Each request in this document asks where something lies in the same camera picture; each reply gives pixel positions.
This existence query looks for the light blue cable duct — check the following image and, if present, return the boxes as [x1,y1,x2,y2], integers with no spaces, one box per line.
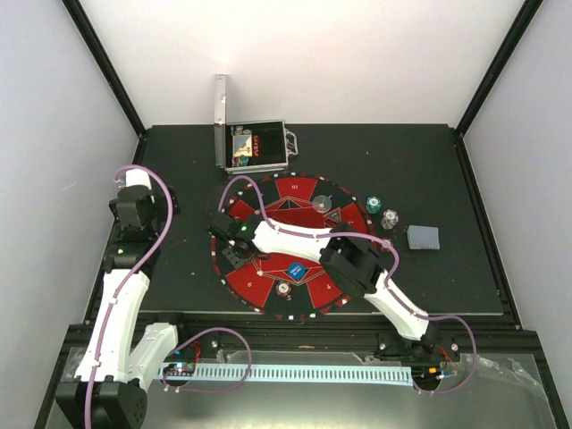
[155,363,413,387]

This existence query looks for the round red black poker mat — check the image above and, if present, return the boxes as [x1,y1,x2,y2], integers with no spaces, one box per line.
[211,173,374,321]

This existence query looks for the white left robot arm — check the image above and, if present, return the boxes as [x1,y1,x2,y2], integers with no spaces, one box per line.
[55,165,192,428]

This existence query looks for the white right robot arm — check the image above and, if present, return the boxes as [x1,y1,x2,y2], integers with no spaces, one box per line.
[209,213,439,360]

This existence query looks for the green poker chip stack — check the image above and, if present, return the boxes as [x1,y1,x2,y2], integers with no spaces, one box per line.
[366,196,382,215]

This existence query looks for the small green circuit board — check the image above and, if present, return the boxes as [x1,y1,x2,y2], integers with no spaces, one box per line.
[163,362,195,376]

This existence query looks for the black triangular token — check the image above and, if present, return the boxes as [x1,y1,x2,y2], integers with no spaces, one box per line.
[324,207,343,225]

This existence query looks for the card pack in case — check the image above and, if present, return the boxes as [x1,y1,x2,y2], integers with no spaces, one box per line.
[232,134,253,157]

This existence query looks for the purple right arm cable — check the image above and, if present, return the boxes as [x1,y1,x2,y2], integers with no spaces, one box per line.
[218,175,479,397]

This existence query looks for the grey card deck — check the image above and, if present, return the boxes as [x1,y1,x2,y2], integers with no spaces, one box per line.
[407,225,441,250]

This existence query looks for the purple white chip stack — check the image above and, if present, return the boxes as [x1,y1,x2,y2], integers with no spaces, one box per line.
[381,209,399,230]

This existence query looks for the clear round dealer puck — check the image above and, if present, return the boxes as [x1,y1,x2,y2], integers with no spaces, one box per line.
[312,194,332,214]

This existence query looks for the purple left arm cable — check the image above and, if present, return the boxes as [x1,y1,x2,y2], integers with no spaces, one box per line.
[83,164,174,429]

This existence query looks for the open aluminium poker case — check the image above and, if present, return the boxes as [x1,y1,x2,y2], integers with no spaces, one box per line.
[214,74,299,174]

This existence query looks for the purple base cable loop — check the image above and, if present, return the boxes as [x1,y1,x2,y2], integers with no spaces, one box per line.
[161,327,252,394]

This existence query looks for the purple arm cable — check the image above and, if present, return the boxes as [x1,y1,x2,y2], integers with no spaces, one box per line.
[218,175,479,397]
[83,164,174,429]

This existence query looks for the blue small blind button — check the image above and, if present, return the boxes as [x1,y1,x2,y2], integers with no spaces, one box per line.
[287,262,307,282]

